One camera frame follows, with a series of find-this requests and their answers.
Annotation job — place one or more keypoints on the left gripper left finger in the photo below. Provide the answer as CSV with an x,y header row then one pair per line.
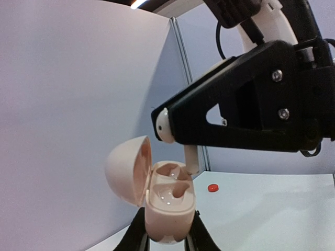
x,y
135,237

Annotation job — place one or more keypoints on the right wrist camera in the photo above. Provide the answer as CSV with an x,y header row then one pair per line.
x,y
257,22

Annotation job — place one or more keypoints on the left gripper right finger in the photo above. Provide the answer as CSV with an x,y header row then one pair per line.
x,y
198,238

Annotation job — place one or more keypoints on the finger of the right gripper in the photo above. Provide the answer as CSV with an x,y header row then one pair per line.
x,y
250,104
210,73

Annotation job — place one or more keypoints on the pink earbud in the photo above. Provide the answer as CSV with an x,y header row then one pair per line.
x,y
164,131

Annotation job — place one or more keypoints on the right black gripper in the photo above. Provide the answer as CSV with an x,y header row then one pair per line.
x,y
314,78

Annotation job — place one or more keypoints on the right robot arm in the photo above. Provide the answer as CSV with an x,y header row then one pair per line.
x,y
277,96

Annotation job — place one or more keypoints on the red charging case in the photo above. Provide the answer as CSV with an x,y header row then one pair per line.
x,y
213,188

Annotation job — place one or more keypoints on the pink charging case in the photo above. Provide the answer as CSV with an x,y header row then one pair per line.
x,y
165,189

